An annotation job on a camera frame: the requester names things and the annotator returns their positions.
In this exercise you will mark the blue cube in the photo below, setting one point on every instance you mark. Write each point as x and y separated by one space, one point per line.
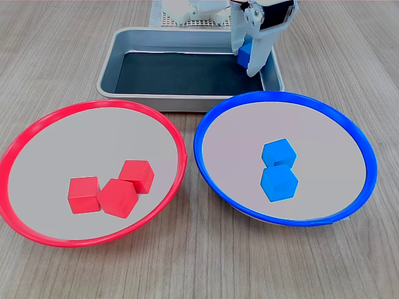
279 183
279 152
244 56

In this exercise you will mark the blue-rimmed white plate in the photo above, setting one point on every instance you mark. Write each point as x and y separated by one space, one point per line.
327 140

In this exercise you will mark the red cube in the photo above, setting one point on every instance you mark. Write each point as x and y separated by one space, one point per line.
140 172
118 197
83 194

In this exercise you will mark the black tray mat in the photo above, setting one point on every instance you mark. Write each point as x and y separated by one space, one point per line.
171 74

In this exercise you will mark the clear tape strip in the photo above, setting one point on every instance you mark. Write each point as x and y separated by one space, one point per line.
343 220
156 15

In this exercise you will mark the steel tray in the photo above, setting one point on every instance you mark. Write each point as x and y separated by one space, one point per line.
146 101

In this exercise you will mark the red-rimmed white plate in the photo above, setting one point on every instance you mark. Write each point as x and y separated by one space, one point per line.
62 149

